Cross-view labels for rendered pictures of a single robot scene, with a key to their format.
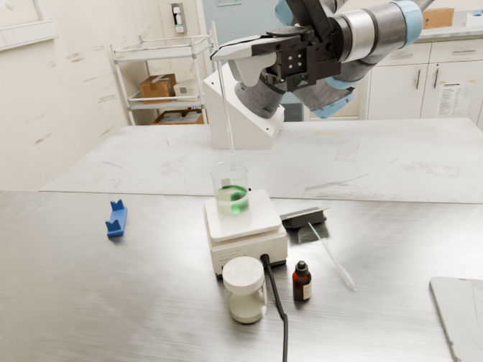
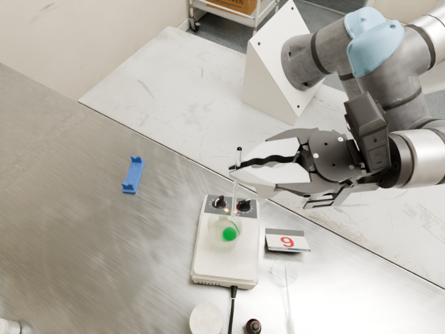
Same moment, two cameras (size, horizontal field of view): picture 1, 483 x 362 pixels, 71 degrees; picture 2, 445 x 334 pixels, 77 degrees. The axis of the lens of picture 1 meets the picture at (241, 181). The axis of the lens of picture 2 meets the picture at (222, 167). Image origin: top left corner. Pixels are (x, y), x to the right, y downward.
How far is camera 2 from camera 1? 0.38 m
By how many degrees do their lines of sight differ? 29
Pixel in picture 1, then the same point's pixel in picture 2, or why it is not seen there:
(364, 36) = (424, 183)
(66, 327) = (76, 282)
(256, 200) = (245, 236)
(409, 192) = (392, 247)
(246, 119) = (281, 93)
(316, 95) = not seen: hidden behind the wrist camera
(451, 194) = (428, 266)
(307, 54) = (342, 191)
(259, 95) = (303, 70)
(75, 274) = (91, 227)
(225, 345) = not seen: outside the picture
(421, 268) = not seen: outside the picture
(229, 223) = (213, 258)
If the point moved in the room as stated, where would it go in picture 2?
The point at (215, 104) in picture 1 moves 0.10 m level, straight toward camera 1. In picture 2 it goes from (254, 67) to (249, 93)
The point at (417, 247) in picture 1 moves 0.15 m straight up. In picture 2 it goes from (364, 319) to (408, 312)
